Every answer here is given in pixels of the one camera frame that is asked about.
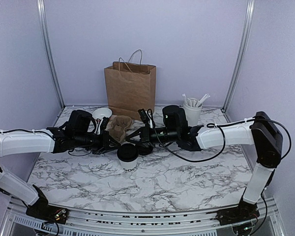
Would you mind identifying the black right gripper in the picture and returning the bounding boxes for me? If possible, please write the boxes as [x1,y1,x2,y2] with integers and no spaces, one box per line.
[126,123,179,148]

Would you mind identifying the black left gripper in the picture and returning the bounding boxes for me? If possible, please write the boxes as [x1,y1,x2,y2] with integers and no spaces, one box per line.
[74,129,121,155]

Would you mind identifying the black plastic cup lid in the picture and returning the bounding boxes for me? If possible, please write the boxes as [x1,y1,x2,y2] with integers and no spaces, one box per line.
[117,144,139,162]
[137,146,153,156]

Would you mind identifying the brown pulp cup carrier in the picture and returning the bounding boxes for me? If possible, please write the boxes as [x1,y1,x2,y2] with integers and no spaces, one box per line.
[108,115,133,143]

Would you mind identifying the white paper coffee cup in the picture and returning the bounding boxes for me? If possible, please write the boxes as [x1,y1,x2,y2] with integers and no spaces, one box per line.
[119,159,137,173]

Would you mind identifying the brown paper bag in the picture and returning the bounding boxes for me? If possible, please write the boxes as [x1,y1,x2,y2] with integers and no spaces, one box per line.
[104,58,156,120]

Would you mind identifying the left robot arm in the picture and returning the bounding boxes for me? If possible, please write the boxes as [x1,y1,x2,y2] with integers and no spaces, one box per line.
[0,110,120,224]

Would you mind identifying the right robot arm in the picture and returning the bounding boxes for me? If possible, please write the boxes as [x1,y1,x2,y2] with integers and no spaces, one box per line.
[125,105,284,225]

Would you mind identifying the orange and white bowl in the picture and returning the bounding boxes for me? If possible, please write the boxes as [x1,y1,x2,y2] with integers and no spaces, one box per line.
[92,108,113,124]

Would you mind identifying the white ribbed straw holder cup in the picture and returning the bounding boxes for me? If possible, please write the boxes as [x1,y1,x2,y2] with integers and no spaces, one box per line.
[183,103,202,126]

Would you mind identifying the white wrapped straws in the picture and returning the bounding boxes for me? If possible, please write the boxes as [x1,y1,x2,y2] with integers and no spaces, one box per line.
[182,93,210,108]

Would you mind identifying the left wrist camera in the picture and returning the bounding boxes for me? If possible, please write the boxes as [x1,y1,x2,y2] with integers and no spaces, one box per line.
[96,117,109,135]

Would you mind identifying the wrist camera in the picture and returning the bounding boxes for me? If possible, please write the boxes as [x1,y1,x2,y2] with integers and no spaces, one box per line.
[138,109,154,128]
[96,117,109,135]

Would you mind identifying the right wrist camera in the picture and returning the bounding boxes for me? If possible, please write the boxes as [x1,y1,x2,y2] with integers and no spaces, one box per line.
[138,109,154,128]

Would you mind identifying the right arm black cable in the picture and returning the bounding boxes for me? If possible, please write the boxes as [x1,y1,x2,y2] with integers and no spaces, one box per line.
[147,110,292,163]

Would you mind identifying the front aluminium rail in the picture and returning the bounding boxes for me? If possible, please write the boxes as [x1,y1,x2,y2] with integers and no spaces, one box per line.
[0,198,286,236]

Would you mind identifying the left aluminium frame post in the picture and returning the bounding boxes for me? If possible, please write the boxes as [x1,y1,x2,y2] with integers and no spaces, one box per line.
[37,0,65,110]

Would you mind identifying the aluminium frame post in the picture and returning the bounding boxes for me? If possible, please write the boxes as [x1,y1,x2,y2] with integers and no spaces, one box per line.
[222,0,256,113]
[37,0,65,110]

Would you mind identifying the right aluminium frame post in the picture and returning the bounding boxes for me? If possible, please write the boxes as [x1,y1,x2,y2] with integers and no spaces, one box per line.
[222,0,256,113]

